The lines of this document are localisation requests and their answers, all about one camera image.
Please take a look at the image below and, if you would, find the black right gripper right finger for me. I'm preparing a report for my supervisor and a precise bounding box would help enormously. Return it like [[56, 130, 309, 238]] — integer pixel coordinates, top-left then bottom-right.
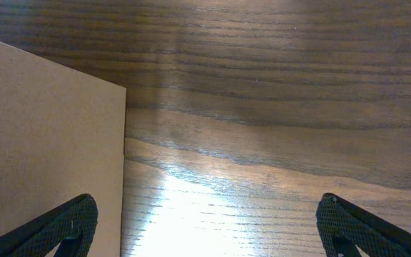
[[315, 193, 411, 257]]

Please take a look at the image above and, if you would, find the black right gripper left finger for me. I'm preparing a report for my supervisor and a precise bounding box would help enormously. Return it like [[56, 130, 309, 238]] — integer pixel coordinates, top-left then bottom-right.
[[0, 193, 98, 257]]

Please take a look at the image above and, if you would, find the brown cardboard box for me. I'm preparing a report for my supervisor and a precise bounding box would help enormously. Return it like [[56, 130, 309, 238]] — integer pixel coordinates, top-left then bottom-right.
[[0, 42, 126, 256]]

